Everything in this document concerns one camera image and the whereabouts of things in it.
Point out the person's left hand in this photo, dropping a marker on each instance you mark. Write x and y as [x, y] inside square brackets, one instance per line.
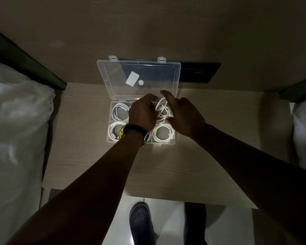
[142, 114]

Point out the person's right hand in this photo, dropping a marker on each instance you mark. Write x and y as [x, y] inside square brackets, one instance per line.
[187, 117]

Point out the person's left fingers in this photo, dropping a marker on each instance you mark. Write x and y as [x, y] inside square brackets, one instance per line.
[153, 100]

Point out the person's right thumb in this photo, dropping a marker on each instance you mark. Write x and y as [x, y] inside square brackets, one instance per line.
[169, 119]

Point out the person's left forearm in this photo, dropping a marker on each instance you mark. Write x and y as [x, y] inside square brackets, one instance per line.
[91, 191]

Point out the person's right forearm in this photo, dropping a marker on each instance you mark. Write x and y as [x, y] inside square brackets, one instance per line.
[255, 176]

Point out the clear plastic organizer box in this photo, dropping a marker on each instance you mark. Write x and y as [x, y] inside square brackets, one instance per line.
[142, 73]

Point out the black wristwatch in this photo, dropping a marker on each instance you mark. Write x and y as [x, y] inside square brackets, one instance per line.
[136, 130]

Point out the dark blue perforated shoe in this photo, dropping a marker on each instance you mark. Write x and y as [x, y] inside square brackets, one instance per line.
[195, 224]
[140, 224]

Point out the dark bed headboard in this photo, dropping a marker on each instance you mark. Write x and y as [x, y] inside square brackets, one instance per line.
[28, 61]
[299, 90]

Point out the white bed duvet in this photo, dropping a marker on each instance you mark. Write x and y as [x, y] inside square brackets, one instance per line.
[15, 150]
[304, 135]

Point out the black wall panel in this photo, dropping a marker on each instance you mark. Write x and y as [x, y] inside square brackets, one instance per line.
[199, 72]

